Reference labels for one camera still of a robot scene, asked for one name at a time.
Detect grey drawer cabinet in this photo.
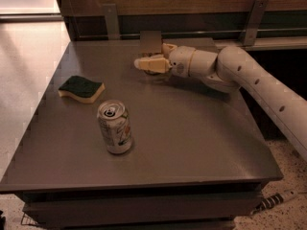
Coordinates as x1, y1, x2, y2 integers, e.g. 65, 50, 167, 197
0, 41, 282, 230

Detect right metal bracket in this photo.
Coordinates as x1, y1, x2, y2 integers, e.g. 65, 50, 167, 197
240, 0, 269, 46

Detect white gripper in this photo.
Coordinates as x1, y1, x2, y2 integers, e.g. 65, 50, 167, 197
134, 43, 196, 78

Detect left metal bracket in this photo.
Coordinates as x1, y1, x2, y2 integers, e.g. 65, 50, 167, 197
103, 4, 121, 40

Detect striped cable on floor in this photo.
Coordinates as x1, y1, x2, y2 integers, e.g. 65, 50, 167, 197
249, 189, 298, 216

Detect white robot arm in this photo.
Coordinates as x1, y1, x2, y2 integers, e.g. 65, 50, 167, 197
134, 43, 307, 160

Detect white green soda can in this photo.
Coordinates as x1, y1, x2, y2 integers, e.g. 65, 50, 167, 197
97, 100, 132, 154

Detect orange soda can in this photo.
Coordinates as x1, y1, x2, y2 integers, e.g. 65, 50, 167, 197
144, 70, 163, 76

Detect green yellow sponge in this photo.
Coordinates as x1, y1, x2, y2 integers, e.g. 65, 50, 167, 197
59, 76, 105, 104

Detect metal bracket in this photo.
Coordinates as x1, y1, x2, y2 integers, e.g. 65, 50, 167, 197
240, 0, 269, 46
103, 4, 121, 40

